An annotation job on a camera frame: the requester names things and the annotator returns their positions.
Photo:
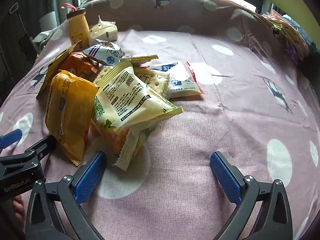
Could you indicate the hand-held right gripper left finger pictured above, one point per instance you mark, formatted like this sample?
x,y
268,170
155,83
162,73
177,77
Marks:
x,y
87,180

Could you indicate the cream snack packet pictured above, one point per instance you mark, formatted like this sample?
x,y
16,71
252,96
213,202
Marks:
x,y
105,31

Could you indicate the yellow snack packet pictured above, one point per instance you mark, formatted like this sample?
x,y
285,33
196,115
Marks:
x,y
50,72

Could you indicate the orange-yellow snack packet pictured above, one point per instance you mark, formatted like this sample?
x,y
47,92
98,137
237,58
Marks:
x,y
70,115

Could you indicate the pale yellow-green snack packet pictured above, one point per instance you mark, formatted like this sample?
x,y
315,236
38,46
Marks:
x,y
125,100

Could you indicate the small silver snack packet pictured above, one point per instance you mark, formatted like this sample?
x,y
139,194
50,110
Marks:
x,y
107,43

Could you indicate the orange-brown snack packet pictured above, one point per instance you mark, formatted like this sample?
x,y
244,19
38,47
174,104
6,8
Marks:
x,y
80,66

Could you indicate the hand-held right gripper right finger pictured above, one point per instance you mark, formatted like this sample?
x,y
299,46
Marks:
x,y
225,180

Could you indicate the clear cracker packet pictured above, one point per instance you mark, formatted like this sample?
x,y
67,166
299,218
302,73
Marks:
x,y
156,81

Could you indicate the silver blue snack packet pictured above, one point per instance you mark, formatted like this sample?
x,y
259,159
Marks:
x,y
105,53

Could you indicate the white red-edged cracker packet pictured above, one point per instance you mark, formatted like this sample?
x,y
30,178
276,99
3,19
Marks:
x,y
182,80

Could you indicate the crumpled white plastic bag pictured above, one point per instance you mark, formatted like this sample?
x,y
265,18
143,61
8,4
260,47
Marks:
x,y
43,36

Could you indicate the person's left hand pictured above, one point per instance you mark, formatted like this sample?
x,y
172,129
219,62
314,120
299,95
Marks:
x,y
18,207

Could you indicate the stack of folded cloths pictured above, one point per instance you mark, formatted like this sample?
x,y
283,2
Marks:
x,y
287,32

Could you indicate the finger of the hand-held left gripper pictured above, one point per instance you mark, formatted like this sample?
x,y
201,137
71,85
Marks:
x,y
42,145
10,138

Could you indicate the white paper roll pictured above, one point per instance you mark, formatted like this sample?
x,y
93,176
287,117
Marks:
x,y
48,20

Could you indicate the yellow bottle with brown cap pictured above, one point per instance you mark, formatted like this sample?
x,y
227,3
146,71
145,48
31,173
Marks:
x,y
77,27

